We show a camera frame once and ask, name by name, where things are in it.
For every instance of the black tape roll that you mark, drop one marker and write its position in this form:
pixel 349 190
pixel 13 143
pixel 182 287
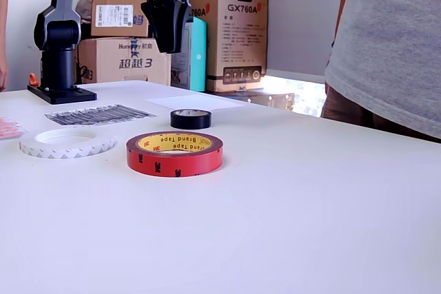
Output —
pixel 190 122

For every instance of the bystander bare forearm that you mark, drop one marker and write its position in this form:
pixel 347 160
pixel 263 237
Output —
pixel 2 15

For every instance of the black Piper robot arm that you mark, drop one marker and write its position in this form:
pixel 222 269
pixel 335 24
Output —
pixel 58 49

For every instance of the red tape roll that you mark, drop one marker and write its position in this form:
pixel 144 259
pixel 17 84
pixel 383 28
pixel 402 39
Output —
pixel 172 165

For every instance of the white tape roll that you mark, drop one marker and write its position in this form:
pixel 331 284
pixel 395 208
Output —
pixel 65 152

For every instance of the bystander hand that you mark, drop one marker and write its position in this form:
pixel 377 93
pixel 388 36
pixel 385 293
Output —
pixel 2 78

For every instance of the upper cardboard box with label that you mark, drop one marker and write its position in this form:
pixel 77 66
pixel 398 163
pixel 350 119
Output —
pixel 117 29

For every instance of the teal box with photo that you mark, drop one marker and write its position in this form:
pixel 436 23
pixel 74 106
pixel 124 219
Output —
pixel 198 66

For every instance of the Huntkey cardboard box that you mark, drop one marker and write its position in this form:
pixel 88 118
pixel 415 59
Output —
pixel 103 66

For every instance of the large GX760A cardboard box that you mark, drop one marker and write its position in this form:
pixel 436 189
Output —
pixel 241 32

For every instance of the blank white paper sheet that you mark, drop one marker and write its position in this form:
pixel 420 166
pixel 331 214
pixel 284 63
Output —
pixel 206 101

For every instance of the black scribbled paper sheet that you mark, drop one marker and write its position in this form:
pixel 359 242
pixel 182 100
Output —
pixel 100 115

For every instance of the orange clamp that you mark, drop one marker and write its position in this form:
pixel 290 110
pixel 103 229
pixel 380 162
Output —
pixel 32 78

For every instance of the red scribbled paper sheet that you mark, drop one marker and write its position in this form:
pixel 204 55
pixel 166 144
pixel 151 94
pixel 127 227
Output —
pixel 8 128

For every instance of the person in grey shirt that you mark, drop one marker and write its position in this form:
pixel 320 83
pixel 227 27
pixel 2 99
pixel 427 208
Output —
pixel 396 49

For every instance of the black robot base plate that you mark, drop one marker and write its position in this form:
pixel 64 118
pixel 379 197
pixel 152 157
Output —
pixel 69 96

